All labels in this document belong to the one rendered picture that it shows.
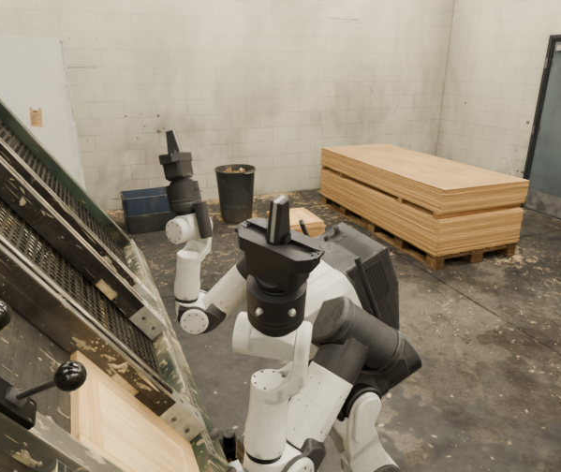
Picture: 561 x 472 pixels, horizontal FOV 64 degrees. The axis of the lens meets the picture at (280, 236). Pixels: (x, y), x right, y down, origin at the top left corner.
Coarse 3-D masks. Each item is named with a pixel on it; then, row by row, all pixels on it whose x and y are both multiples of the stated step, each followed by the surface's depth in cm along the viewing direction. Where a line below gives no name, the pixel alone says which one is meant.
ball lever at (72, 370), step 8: (64, 368) 55; (72, 368) 55; (80, 368) 56; (56, 376) 55; (64, 376) 55; (72, 376) 55; (80, 376) 56; (40, 384) 58; (48, 384) 57; (56, 384) 55; (64, 384) 55; (72, 384) 55; (80, 384) 56; (8, 392) 59; (16, 392) 59; (24, 392) 59; (32, 392) 58; (8, 400) 59; (16, 400) 59; (24, 400) 60
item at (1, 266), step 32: (0, 256) 85; (0, 288) 86; (32, 288) 89; (32, 320) 91; (64, 320) 93; (96, 352) 98; (128, 352) 106; (160, 384) 112; (160, 416) 110; (192, 416) 114
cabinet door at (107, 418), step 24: (72, 360) 94; (96, 384) 93; (72, 408) 81; (96, 408) 85; (120, 408) 95; (144, 408) 106; (72, 432) 76; (96, 432) 79; (120, 432) 88; (144, 432) 98; (168, 432) 108; (120, 456) 81; (144, 456) 89; (168, 456) 99; (192, 456) 111
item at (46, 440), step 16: (0, 416) 57; (0, 432) 58; (16, 432) 59; (32, 432) 60; (48, 432) 63; (64, 432) 66; (0, 448) 59; (16, 448) 60; (32, 448) 61; (48, 448) 61; (64, 448) 64; (80, 448) 67; (32, 464) 61; (48, 464) 62; (80, 464) 64; (96, 464) 68; (112, 464) 72
